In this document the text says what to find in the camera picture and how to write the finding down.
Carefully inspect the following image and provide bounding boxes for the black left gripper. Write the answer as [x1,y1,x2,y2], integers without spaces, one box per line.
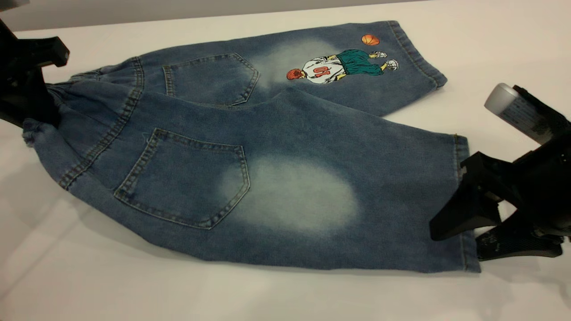
[0,18,70,128]

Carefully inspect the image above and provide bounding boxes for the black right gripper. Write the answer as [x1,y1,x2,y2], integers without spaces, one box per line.
[429,85,571,262]

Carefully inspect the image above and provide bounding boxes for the blue denim shorts with basketball print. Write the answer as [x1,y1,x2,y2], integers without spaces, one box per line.
[22,20,481,273]

